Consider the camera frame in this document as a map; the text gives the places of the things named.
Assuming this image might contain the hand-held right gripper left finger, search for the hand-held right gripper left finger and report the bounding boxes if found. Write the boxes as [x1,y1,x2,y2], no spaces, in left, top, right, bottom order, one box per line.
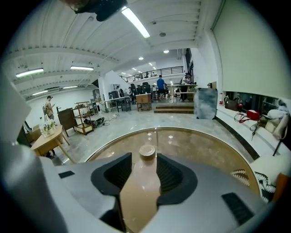
[38,152,133,233]

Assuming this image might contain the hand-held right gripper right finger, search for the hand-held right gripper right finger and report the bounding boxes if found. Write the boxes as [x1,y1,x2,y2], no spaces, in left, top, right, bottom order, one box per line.
[140,152,271,233]

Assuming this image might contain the round glass side table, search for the round glass side table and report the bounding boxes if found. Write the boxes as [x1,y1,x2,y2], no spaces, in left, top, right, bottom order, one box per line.
[85,127,261,233]

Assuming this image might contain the wooden side table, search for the wooden side table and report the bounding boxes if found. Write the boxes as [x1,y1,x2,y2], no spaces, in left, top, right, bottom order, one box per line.
[30,124,75,163]

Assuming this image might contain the black white zigzag blanket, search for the black white zigzag blanket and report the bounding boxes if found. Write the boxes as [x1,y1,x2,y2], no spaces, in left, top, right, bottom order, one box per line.
[231,169,277,203]

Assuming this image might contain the black round floor device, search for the black round floor device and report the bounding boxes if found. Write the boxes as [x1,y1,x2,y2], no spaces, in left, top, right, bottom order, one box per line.
[83,117,105,127]

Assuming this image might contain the wooden open shelf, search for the wooden open shelf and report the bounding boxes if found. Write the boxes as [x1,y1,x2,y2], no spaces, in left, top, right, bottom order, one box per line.
[74,101,95,136]

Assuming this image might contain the dark brown cabinet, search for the dark brown cabinet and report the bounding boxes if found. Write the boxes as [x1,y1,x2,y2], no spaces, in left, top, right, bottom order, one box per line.
[56,107,78,137]

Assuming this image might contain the orange cushion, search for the orange cushion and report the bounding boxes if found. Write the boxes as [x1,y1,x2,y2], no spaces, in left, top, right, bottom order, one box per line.
[271,172,289,202]

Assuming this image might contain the white raised ledge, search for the white raised ledge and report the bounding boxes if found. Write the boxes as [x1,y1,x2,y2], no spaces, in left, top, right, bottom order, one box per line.
[215,103,291,160]

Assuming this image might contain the white work table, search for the white work table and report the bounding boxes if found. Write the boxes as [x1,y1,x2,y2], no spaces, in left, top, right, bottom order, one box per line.
[103,96,131,112]

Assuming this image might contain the wooden steps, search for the wooden steps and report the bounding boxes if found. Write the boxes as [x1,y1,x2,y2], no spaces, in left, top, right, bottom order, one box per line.
[153,104,195,114]

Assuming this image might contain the grey marble panel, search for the grey marble panel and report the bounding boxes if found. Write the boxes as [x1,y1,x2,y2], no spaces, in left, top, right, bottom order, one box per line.
[194,87,218,120]

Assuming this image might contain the brown handbag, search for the brown handbag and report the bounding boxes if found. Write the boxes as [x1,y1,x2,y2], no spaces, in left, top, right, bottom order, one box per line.
[224,95,241,112]

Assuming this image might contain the beige tote bag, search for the beige tote bag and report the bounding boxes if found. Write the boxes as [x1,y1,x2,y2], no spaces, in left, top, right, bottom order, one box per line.
[265,109,291,141]

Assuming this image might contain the small wooden cabinet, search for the small wooden cabinet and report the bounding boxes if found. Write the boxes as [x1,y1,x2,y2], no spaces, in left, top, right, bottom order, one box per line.
[135,93,152,112]

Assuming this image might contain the ceiling tube light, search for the ceiling tube light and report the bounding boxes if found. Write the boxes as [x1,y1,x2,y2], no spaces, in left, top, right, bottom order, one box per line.
[15,67,44,78]
[120,6,151,39]
[70,65,95,71]

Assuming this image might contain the black balcony railing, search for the black balcony railing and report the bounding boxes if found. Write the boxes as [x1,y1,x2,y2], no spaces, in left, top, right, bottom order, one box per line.
[119,66,184,83]

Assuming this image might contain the red bag with straps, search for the red bag with straps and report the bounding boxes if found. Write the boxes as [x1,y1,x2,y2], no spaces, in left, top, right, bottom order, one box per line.
[235,110,260,124]

